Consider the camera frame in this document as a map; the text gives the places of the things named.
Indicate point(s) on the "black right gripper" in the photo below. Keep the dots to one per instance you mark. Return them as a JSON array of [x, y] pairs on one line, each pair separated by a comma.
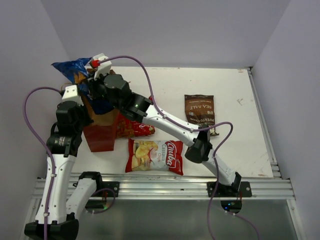
[[93, 83]]

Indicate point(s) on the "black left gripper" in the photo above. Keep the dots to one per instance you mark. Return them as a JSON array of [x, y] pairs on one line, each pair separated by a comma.
[[87, 120]]

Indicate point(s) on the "red brown paper bag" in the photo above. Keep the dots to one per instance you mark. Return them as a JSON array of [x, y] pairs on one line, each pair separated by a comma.
[[100, 135]]

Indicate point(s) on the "red candy bag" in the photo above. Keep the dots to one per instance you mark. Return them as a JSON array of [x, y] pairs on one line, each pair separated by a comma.
[[127, 128]]

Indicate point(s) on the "blue Doritos chip bag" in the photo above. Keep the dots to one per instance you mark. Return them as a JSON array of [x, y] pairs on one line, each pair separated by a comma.
[[81, 73]]

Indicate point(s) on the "red white cassava chip bag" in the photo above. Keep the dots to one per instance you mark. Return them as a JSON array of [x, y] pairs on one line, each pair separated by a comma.
[[159, 155]]

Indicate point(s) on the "brown sea salt chip bag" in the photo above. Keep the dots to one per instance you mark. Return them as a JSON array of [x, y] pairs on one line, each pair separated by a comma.
[[200, 109]]

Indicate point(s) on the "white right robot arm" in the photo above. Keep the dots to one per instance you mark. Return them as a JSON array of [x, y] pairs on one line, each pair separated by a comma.
[[135, 107]]

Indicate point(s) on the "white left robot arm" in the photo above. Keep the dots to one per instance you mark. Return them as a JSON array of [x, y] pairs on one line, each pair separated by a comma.
[[58, 215]]

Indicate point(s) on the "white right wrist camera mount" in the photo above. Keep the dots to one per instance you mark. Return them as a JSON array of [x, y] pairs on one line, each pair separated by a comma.
[[100, 64]]

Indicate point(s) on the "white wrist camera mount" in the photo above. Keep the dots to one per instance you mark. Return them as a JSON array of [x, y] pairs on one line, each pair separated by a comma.
[[100, 64], [71, 94]]

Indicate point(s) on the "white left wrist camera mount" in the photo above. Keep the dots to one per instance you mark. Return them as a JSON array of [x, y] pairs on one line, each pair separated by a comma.
[[71, 94]]

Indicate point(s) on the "black left arm base bracket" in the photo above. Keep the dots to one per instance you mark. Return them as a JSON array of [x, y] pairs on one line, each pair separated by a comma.
[[109, 189]]

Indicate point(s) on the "aluminium table edge rail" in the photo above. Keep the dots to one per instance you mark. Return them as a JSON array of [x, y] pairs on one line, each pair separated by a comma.
[[174, 187]]

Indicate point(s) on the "black right arm base bracket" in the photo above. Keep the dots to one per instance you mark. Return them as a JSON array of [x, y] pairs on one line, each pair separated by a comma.
[[224, 191]]

